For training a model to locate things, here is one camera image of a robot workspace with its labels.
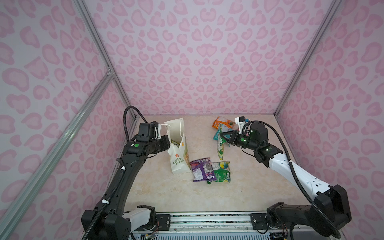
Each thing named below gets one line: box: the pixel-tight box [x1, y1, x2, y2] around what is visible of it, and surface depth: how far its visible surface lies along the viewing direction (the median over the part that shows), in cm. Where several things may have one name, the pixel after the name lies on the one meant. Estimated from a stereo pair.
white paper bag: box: [163, 118, 192, 175], surface depth 84 cm
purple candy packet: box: [189, 157, 217, 182], surface depth 89 cm
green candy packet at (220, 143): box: [217, 136, 227, 161], surface depth 78 cm
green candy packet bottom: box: [206, 161, 231, 185], surface depth 89 cm
